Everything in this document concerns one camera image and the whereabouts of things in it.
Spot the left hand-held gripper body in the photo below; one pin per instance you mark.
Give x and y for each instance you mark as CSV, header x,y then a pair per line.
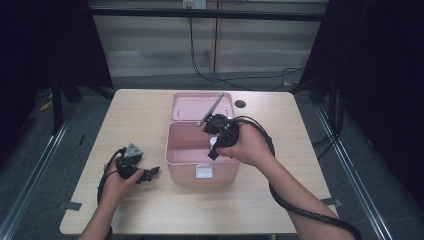
x,y
126,166

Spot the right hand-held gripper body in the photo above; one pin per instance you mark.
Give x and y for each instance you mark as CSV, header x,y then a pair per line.
x,y
226,131

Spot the pink storage box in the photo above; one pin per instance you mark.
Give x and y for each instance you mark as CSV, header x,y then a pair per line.
x,y
186,150

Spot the person's left hand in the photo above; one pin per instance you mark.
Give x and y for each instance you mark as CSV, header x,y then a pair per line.
x,y
115,186

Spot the person's right hand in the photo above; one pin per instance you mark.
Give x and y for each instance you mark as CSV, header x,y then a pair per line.
x,y
250,146

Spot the black table grommet hole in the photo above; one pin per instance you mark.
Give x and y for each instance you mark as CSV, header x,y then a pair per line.
x,y
240,103

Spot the grey tape piece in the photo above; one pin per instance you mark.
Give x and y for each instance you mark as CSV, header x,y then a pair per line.
x,y
333,201
71,205

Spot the black metal stand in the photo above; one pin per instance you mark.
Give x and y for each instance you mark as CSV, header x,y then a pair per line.
x,y
56,106

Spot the yellow floor tape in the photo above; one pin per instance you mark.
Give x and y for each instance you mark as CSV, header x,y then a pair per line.
x,y
45,106

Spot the black curtain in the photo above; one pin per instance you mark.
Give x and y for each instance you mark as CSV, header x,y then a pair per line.
x,y
383,83
40,50

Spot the metal floor rail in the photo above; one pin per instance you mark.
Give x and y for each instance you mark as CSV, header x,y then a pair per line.
x,y
36,173
353,173

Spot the black horizontal frame bar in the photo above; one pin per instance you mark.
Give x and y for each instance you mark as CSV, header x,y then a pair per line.
x,y
206,14

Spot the white wall outlet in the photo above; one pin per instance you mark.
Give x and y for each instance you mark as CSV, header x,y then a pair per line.
x,y
194,4

